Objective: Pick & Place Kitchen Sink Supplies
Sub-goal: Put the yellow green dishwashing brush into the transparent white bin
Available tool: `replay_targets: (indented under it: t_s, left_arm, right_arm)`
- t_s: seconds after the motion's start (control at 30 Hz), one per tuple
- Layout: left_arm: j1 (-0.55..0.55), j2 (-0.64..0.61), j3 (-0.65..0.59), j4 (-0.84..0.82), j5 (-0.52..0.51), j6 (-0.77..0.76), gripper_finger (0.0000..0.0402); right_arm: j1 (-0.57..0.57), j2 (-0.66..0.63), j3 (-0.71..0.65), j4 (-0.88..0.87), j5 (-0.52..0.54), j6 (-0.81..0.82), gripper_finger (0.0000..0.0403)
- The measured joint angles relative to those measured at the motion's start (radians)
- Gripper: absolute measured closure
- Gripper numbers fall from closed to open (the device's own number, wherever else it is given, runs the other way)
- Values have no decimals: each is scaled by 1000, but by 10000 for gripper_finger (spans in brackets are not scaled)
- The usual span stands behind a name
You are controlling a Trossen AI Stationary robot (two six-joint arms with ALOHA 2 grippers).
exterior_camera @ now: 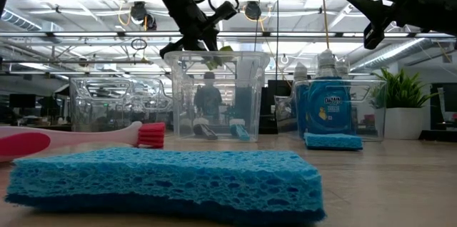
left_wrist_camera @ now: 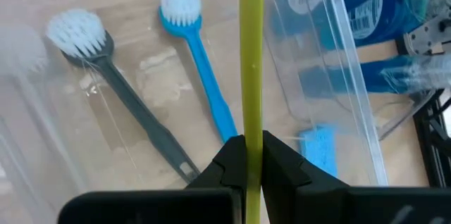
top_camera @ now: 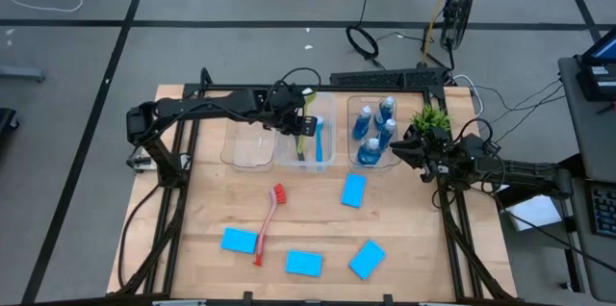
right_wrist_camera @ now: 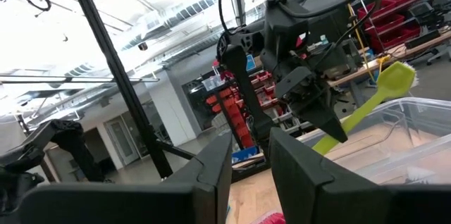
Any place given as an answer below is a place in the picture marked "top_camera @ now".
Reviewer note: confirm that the white paper sheet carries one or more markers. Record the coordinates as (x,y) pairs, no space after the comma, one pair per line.
(534,214)

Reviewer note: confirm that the yellow-green dish brush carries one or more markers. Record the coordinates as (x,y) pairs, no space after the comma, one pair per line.
(302,143)

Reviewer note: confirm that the grey dish brush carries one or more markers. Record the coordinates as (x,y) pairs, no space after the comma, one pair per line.
(300,157)

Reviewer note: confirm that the tall clear plastic bin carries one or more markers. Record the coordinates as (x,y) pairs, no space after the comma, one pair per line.
(329,152)

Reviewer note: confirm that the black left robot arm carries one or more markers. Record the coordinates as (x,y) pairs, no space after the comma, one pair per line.
(202,104)

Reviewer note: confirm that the blue dish brush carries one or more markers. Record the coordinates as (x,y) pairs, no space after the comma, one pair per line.
(319,145)

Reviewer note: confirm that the black perforated rack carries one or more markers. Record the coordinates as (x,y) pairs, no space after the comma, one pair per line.
(385,78)

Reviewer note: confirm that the blue dish soap bottle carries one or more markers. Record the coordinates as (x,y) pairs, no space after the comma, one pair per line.
(387,134)
(369,153)
(386,109)
(362,123)

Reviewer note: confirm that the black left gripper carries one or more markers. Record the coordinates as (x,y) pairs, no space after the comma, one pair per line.
(281,104)

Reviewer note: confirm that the green plant in white pot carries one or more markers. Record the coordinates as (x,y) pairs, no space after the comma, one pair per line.
(430,120)

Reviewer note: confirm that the black keyboard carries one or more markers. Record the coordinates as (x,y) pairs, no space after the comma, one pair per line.
(605,210)

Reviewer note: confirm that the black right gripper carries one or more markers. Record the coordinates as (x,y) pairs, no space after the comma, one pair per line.
(443,154)

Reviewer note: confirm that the blue sponge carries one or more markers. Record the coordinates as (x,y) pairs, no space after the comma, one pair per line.
(239,240)
(367,260)
(354,190)
(303,263)

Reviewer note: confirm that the grey desk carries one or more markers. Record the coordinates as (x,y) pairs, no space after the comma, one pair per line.
(592,142)

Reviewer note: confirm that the black laptop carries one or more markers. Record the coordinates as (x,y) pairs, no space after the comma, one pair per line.
(599,80)

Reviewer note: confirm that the grey furniture foot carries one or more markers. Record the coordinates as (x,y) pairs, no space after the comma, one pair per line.
(21,74)

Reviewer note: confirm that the red and pink dish brush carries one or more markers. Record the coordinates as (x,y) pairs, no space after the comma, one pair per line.
(278,194)

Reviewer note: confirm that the black metal table frame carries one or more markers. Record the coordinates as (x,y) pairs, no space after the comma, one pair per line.
(366,88)

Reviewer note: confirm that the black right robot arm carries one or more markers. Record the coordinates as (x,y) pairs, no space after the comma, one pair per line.
(524,173)

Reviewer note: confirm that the white mounting bracket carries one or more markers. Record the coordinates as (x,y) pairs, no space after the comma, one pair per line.
(139,164)

